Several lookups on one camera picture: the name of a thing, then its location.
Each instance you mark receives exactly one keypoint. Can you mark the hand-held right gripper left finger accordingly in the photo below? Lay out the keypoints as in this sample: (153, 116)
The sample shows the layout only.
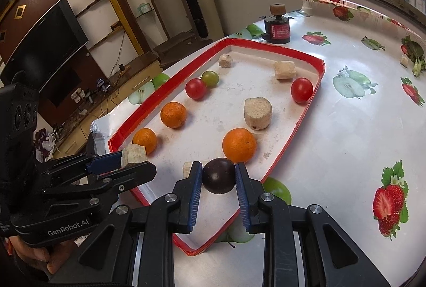
(196, 200)

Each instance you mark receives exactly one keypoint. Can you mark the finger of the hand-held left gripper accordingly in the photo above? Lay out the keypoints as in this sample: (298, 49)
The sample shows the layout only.
(103, 162)
(133, 175)

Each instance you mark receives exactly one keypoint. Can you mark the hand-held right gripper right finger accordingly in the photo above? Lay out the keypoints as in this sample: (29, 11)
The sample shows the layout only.
(241, 197)

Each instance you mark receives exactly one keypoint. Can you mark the dark purple plum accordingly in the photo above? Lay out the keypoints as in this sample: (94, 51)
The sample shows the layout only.
(218, 175)

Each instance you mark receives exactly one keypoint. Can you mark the red rimmed white tray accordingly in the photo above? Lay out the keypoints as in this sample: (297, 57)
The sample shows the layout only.
(209, 127)

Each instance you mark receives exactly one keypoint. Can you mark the large round cork block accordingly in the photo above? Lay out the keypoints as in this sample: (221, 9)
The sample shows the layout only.
(258, 114)

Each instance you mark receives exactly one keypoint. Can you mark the red tomato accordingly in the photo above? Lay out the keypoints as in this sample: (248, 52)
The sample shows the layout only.
(195, 88)
(301, 90)

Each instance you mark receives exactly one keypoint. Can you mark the green tomato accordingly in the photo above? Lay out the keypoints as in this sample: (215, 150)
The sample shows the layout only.
(210, 78)

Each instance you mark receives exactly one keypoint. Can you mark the person's left hand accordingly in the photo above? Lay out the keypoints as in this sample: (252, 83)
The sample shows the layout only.
(40, 257)

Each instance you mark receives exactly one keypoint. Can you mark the clear plastic bag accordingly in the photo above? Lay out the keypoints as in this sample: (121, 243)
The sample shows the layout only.
(98, 137)

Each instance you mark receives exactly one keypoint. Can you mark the small orange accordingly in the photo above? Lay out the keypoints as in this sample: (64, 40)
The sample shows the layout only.
(144, 140)
(173, 114)

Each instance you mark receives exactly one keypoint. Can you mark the large orange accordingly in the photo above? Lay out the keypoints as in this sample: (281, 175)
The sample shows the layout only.
(239, 144)

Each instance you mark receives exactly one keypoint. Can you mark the fruit print tablecloth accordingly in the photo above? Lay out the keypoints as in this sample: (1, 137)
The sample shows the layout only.
(332, 147)

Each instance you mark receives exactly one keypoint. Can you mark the black flat television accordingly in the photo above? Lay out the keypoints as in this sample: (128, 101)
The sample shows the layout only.
(43, 44)

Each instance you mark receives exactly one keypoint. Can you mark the pale green box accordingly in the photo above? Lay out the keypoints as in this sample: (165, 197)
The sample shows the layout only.
(143, 9)

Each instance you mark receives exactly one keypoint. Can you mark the black jar with red label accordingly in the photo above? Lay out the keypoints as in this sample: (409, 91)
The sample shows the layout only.
(278, 30)

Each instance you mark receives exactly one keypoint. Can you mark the beige cork spool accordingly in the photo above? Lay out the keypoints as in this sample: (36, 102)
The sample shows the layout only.
(278, 9)

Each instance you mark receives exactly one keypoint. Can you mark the green leafy vegetable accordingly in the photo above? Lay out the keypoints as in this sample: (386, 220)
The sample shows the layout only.
(416, 54)

